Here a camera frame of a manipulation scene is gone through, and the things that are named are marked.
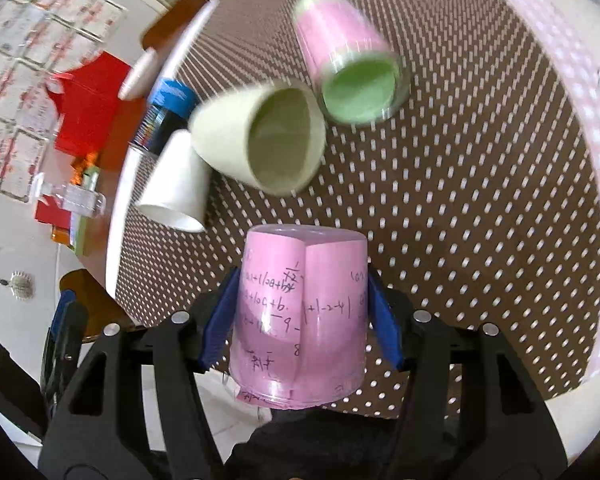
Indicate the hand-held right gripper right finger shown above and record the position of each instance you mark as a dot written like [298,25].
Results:
[386,325]

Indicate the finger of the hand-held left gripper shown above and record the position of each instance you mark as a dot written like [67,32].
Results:
[62,340]

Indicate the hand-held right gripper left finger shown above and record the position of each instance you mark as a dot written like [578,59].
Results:
[219,320]

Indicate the pink cup with handwriting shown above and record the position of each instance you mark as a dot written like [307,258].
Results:
[300,320]

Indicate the white paper cup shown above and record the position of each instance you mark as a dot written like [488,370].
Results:
[177,185]

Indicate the cream cup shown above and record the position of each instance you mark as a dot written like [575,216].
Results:
[220,125]

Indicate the pink and green cup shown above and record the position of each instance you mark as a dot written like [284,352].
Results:
[337,35]

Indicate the brown wooden stool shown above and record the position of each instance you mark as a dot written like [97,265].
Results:
[97,305]

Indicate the orange and green packets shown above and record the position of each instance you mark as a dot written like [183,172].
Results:
[80,210]

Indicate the clear plastic bottle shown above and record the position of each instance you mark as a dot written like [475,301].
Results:
[72,199]

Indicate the brown polka dot tablecloth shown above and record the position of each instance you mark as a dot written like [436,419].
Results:
[455,185]

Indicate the dark bottle with blue lid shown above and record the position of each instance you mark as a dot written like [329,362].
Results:
[166,110]

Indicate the red box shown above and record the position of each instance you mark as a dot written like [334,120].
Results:
[92,105]

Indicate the white tube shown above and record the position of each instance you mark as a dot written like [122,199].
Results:
[139,75]

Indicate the red printed floor mat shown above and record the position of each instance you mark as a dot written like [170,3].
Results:
[25,60]

